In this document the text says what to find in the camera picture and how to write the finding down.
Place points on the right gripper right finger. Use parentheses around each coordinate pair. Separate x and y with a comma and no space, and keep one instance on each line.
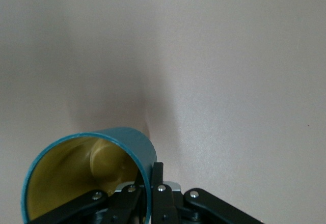
(163,206)

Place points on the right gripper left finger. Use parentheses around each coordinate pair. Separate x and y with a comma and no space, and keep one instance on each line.
(102,208)

